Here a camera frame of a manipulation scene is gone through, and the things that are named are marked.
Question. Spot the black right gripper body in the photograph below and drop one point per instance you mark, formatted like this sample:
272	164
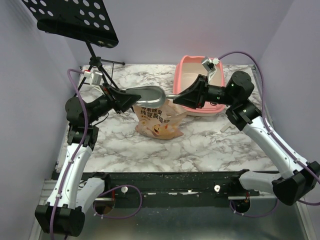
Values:
202	90

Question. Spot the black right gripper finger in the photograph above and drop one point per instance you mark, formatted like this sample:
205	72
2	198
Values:
191	97
197	86

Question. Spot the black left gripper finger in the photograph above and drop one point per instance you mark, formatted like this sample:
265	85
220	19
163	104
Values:
111	88
124	101

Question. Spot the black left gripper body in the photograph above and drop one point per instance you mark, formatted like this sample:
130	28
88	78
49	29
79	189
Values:
107	93

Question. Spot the silver metal scoop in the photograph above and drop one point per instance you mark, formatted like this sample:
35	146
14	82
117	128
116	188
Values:
151	96

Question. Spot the beige cat litter bag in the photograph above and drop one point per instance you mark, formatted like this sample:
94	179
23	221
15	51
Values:
160	123

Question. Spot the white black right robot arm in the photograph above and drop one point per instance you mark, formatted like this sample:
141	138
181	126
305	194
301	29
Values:
297	176

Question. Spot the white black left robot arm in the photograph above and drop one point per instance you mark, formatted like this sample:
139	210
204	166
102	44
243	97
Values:
65	209

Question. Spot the pink plastic litter box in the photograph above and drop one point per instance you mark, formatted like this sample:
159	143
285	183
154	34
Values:
186	73

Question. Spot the black perforated music stand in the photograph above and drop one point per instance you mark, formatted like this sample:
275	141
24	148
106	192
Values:
84	20

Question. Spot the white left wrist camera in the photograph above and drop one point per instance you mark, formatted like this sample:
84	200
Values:
95	78

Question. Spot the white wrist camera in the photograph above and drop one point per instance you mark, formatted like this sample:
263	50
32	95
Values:
210	65
95	78

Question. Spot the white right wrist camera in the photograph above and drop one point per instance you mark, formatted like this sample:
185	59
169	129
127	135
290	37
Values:
210	65

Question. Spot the small white plastic bracket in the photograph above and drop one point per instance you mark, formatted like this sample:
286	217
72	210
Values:
226	127

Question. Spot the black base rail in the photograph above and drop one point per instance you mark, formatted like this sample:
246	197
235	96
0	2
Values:
180	190

